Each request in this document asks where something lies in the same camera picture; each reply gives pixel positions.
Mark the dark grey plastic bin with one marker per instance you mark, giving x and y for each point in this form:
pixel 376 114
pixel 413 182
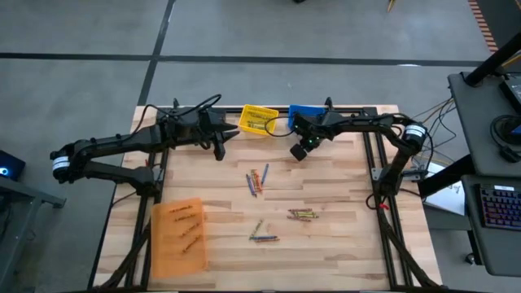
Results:
pixel 223 115

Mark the blue crayon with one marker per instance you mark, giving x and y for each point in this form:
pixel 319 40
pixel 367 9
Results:
pixel 264 237
pixel 265 174
pixel 251 185

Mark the red crayon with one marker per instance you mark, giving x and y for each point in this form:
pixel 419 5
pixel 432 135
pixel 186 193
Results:
pixel 299 218

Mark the grey keyboard shelf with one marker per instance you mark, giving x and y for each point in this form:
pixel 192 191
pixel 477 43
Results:
pixel 500 252

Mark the yellow-green crayon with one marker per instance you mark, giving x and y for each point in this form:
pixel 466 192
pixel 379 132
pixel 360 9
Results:
pixel 306 214

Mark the orange translucent plastic bin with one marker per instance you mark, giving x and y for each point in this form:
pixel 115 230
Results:
pixel 175 260

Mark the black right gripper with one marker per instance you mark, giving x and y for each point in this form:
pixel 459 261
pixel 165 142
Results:
pixel 315 126

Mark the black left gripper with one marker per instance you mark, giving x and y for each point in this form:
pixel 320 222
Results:
pixel 191 128

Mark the white paper sheet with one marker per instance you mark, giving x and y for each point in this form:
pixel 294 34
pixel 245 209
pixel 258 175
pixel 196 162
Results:
pixel 447 199

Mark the grey desk top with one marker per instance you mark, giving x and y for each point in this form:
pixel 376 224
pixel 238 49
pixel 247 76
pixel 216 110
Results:
pixel 476 130

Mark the small black caster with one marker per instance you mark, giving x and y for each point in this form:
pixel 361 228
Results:
pixel 470 259

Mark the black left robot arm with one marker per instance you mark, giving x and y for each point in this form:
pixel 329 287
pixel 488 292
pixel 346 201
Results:
pixel 122 140

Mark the brown crayon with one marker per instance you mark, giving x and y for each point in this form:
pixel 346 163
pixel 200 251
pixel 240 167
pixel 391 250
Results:
pixel 300 210

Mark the thick black pole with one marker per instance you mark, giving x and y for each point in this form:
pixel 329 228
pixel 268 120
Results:
pixel 492 61
pixel 447 176

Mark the small red tag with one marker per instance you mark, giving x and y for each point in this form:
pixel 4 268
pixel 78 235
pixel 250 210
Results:
pixel 382 206

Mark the orange crayon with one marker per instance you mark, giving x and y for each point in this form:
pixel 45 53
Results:
pixel 268 240
pixel 259 183
pixel 181 209
pixel 191 243
pixel 185 217

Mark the grey metal stand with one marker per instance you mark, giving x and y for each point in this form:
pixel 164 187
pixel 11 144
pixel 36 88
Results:
pixel 40 196

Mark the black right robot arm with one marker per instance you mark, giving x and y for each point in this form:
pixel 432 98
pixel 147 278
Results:
pixel 366 121

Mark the yellow plastic basket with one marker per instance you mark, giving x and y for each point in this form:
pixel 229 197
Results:
pixel 254 112

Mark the backlit black keyboard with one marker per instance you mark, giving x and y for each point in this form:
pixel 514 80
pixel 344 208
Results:
pixel 502 207

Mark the dark device with blue light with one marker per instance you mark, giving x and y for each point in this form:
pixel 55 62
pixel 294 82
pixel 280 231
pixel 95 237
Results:
pixel 14 164

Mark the red-orange crayon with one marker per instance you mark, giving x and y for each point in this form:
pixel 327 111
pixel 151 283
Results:
pixel 190 229

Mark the blue plastic basket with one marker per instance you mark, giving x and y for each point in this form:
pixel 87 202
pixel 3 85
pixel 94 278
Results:
pixel 305 109

